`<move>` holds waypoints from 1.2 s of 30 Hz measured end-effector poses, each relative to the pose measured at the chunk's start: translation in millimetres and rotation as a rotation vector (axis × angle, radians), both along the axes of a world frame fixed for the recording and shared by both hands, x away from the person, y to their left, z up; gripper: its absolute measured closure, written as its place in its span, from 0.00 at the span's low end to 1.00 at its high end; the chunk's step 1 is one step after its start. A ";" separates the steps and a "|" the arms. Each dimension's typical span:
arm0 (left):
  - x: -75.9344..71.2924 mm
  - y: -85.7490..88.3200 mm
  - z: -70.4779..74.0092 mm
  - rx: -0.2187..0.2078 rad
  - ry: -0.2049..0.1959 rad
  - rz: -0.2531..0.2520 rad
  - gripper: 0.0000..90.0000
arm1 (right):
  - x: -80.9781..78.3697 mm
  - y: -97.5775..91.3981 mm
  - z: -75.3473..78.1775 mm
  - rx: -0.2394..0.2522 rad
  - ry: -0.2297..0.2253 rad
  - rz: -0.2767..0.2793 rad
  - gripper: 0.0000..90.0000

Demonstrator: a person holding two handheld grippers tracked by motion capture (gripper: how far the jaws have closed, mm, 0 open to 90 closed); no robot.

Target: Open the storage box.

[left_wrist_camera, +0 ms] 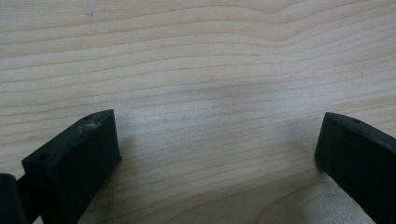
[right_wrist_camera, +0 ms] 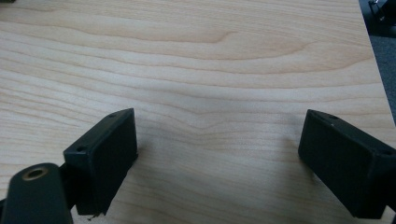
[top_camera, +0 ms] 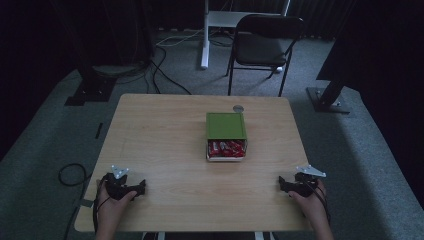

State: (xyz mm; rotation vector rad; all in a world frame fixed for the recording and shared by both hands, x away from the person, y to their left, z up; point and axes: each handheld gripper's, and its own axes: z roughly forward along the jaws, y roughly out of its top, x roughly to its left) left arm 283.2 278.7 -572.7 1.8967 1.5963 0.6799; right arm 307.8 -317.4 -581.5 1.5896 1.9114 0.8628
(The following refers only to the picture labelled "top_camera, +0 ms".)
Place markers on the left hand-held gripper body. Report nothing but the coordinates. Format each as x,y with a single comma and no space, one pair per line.
115,186

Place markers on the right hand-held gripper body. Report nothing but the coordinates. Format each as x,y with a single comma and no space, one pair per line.
305,185

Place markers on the white drawer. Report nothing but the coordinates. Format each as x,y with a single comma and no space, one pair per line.
223,159

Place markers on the pile of red snack packets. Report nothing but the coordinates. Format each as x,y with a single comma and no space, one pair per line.
226,149

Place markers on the green box with red items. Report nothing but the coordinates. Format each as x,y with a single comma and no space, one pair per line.
226,126

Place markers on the person's left hand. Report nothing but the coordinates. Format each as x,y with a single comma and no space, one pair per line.
110,206

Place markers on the person's right hand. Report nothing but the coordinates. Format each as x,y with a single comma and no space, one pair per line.
313,205

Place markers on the grey tape piece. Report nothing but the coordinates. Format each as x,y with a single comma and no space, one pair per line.
87,203

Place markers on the white table leg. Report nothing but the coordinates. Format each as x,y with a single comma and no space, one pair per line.
260,236

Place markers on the small black floor strip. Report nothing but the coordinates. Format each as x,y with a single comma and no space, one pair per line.
99,130

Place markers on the round silver table grommet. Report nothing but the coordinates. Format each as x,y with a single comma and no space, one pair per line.
238,108

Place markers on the black folding chair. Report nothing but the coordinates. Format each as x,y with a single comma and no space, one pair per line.
263,46

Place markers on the black stand with base plate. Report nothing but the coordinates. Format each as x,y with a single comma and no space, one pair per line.
91,90
328,98

